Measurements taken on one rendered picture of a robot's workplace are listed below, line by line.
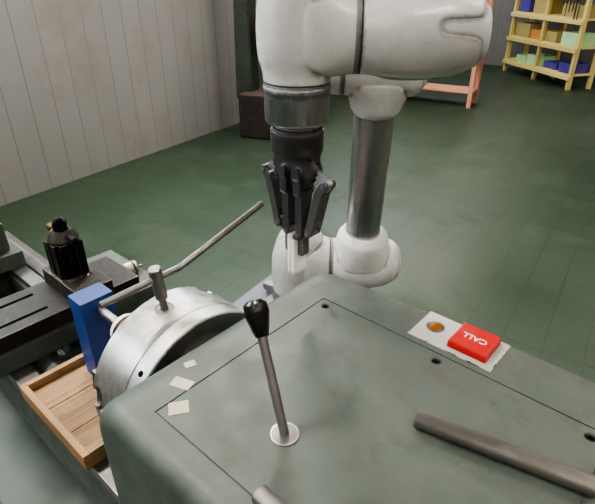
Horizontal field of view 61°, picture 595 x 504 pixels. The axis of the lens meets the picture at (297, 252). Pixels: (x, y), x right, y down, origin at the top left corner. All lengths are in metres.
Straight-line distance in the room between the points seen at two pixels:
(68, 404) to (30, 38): 4.02
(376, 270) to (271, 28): 0.99
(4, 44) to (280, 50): 4.32
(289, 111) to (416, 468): 0.46
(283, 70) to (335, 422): 0.44
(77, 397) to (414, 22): 1.06
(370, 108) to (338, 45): 0.59
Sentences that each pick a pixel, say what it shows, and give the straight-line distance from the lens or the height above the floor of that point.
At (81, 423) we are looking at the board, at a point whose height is 0.88.
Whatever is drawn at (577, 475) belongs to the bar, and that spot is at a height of 1.28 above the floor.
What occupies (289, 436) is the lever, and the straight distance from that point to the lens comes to 0.65.
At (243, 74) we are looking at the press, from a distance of 6.25.
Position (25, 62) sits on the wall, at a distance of 4.98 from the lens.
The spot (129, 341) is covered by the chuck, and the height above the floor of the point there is 1.21.
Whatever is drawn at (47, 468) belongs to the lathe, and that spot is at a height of 0.54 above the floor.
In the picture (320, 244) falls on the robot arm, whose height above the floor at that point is 1.03.
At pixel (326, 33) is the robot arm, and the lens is 0.64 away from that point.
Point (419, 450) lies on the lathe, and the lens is 0.65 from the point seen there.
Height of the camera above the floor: 1.75
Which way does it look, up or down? 29 degrees down
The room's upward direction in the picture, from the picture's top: straight up
